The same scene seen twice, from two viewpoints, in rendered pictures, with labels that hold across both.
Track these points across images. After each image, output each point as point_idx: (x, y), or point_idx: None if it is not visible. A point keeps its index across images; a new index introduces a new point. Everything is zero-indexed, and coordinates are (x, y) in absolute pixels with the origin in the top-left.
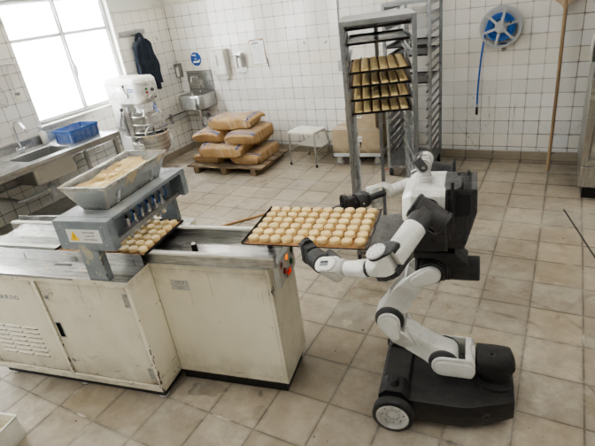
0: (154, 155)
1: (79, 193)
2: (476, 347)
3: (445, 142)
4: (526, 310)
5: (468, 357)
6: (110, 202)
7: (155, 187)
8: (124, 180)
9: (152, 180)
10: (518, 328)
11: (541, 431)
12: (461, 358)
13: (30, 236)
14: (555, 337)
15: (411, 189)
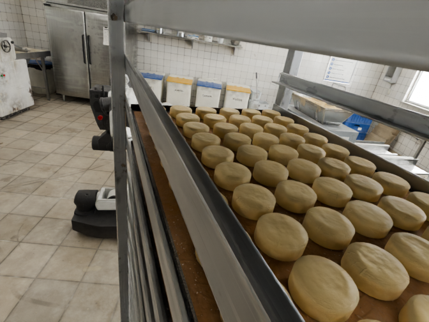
0: (332, 112)
1: (306, 97)
2: (96, 195)
3: None
4: (11, 315)
5: (103, 188)
6: (294, 104)
7: (301, 116)
8: (299, 98)
9: (317, 121)
10: (37, 285)
11: (67, 213)
12: (103, 216)
13: (376, 153)
14: (7, 281)
15: (132, 88)
